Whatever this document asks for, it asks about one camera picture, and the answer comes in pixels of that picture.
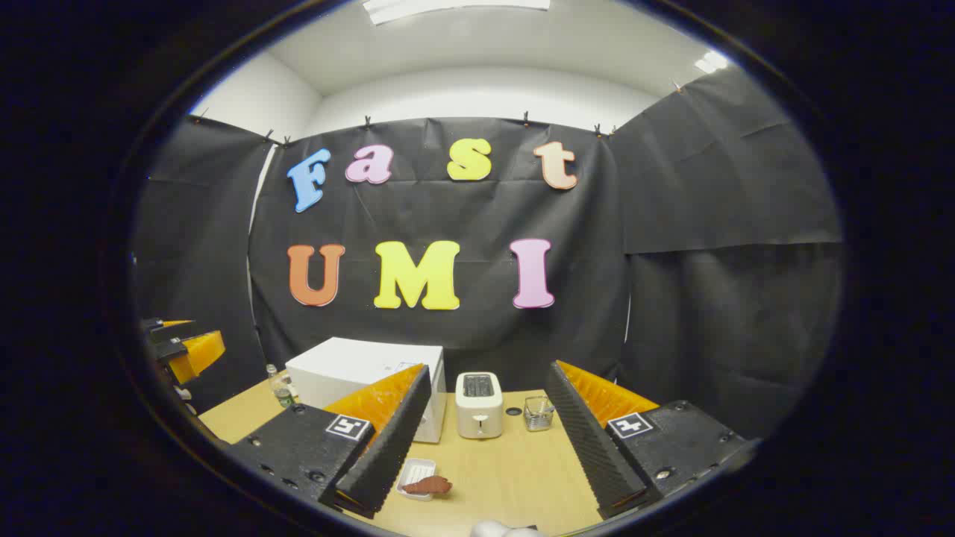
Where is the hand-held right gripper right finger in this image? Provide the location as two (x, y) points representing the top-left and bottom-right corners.
(543, 359), (762, 521)

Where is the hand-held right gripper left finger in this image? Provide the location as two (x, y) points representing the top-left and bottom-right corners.
(224, 363), (433, 521)

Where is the brown meat piece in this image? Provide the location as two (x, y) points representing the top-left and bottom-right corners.
(401, 475), (454, 497)

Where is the white microwave oven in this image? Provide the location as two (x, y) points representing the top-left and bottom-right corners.
(285, 337), (448, 445)

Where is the white rectangular tray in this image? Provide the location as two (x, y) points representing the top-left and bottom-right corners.
(396, 458), (437, 501)

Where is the white toaster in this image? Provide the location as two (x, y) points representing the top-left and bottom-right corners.
(455, 371), (504, 440)

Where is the clear plastic water bottle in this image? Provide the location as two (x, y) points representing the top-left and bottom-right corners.
(266, 364), (297, 409)

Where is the black backdrop cloth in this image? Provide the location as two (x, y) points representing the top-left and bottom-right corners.
(134, 67), (844, 441)

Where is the wire mesh utensil holder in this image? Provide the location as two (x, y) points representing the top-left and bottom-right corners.
(522, 396), (556, 433)

